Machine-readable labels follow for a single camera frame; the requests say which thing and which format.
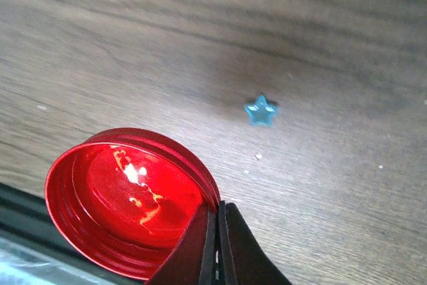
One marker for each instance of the blue star candy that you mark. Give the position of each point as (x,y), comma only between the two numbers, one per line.
(261,112)

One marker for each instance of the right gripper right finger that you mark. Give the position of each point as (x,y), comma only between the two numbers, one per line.
(241,259)

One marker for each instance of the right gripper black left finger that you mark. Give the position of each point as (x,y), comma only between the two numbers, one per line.
(192,261)

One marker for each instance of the red jar lid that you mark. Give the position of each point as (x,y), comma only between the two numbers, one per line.
(124,197)

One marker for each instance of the black aluminium front beam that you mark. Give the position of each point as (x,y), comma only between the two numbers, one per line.
(24,219)

